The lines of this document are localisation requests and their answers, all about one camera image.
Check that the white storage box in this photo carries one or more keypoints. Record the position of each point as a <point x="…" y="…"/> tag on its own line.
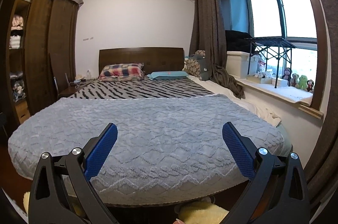
<point x="241" y="64"/>

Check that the brown curtain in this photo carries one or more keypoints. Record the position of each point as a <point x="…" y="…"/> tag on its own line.
<point x="208" y="34"/>

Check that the black monkey plush toy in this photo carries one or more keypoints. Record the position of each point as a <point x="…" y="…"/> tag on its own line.
<point x="287" y="75"/>

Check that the black folding table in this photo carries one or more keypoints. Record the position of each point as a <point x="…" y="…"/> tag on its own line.
<point x="277" y="48"/>

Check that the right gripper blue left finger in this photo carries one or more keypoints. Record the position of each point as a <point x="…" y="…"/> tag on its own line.
<point x="49" y="201"/>

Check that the light blue pillow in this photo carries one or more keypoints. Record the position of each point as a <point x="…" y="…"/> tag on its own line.
<point x="168" y="75"/>

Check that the yellow fluffy slipper left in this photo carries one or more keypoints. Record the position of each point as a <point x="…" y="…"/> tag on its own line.
<point x="26" y="198"/>

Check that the dark wooden headboard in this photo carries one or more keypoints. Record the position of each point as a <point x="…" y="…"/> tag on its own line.
<point x="155" y="59"/>

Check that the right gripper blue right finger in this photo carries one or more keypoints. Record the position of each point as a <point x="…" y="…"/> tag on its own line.
<point x="277" y="191"/>

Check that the wooden nightstand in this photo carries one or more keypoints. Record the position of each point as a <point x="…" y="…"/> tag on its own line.
<point x="74" y="87"/>

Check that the brown patterned cushion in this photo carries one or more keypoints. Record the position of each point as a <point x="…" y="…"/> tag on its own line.
<point x="196" y="65"/>

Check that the black white striped bedspread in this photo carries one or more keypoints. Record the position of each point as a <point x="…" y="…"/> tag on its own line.
<point x="147" y="88"/>

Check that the red blue plaid pillow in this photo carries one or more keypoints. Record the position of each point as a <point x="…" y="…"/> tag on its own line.
<point x="122" y="72"/>

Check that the green frog plush toy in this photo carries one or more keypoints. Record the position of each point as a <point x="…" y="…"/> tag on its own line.
<point x="302" y="83"/>

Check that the black clothes pile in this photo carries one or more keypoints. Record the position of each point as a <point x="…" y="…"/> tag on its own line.
<point x="239" y="41"/>

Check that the yellow fluffy slipper right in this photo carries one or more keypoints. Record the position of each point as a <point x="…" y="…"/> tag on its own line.
<point x="200" y="212"/>

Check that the dark wooden wardrobe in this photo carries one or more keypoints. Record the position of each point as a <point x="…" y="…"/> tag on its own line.
<point x="31" y="32"/>

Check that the grey textured plush blanket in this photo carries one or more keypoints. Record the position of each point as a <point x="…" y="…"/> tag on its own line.
<point x="168" y="150"/>

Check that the yellow fluffy slipper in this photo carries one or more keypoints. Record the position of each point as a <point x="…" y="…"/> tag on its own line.
<point x="26" y="198"/>
<point x="200" y="212"/>

